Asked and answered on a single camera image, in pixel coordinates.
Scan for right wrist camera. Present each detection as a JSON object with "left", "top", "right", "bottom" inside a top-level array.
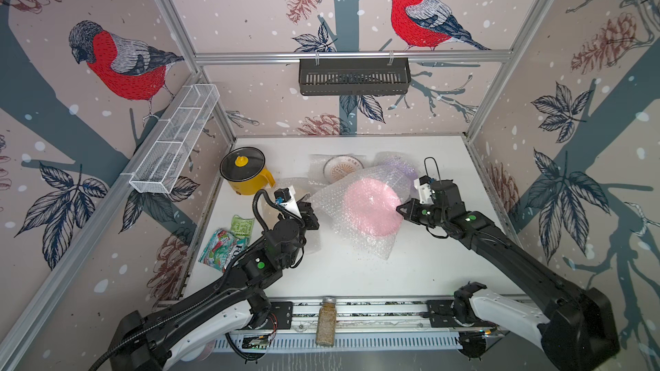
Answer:
[{"left": 414, "top": 175, "right": 436, "bottom": 205}]

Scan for green snack packet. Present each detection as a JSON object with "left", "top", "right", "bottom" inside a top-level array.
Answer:
[{"left": 199, "top": 229, "right": 250, "bottom": 272}]

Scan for pink dinner plate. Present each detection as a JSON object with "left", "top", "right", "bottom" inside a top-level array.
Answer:
[{"left": 342, "top": 178, "right": 403, "bottom": 239}]

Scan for clear bubble wrap sheet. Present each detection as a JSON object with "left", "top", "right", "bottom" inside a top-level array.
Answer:
[{"left": 310, "top": 165, "right": 413, "bottom": 259}]

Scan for yellow pot with black lid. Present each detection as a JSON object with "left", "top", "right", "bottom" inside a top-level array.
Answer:
[{"left": 219, "top": 147, "right": 276, "bottom": 196}]

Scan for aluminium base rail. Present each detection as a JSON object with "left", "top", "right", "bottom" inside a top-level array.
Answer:
[{"left": 214, "top": 290, "right": 548, "bottom": 358}]

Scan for small green sachet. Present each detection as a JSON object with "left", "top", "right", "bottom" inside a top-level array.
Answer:
[{"left": 230, "top": 215, "right": 254, "bottom": 241}]

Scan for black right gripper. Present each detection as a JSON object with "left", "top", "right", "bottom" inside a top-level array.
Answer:
[{"left": 395, "top": 196, "right": 450, "bottom": 228}]

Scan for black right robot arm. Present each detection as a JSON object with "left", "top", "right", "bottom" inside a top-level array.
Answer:
[{"left": 396, "top": 177, "right": 620, "bottom": 370}]

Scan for purple plate in bubble wrap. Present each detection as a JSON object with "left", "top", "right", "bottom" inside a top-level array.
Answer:
[{"left": 373, "top": 151, "right": 421, "bottom": 182}]

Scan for patterned plate in bubble wrap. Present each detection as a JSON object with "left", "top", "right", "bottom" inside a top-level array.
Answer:
[{"left": 308, "top": 155, "right": 367, "bottom": 185}]

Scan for white wire mesh shelf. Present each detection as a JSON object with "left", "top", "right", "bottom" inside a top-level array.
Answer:
[{"left": 118, "top": 83, "right": 219, "bottom": 194}]

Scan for spice jar with granules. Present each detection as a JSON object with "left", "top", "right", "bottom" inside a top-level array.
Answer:
[{"left": 316, "top": 297, "right": 337, "bottom": 347}]

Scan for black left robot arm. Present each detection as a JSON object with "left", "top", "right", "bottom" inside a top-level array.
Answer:
[{"left": 91, "top": 200, "right": 320, "bottom": 370}]

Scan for black hanging wire basket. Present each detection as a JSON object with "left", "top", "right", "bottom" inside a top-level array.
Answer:
[{"left": 298, "top": 58, "right": 412, "bottom": 96}]

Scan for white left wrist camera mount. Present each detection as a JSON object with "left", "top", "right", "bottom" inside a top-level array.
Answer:
[{"left": 274, "top": 185, "right": 302, "bottom": 218}]

